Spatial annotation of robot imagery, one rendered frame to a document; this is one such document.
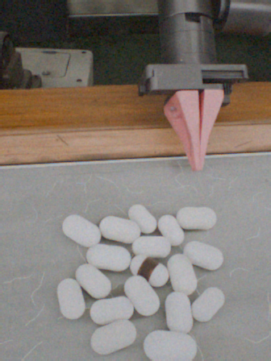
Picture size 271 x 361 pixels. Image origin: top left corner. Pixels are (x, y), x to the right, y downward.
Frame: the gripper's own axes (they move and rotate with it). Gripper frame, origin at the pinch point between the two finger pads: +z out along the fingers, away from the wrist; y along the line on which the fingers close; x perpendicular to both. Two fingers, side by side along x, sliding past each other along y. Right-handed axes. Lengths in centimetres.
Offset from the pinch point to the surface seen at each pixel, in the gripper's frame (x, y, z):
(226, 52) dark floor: 166, 70, -81
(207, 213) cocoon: -3.9, -0.5, 5.1
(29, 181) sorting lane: 2.6, -16.8, 1.0
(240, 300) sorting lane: -7.4, 0.8, 12.4
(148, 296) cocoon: -8.8, -7.0, 11.2
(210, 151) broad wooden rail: 4.0, 2.8, -1.6
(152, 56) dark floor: 164, 28, -77
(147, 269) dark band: -7.1, -6.7, 9.4
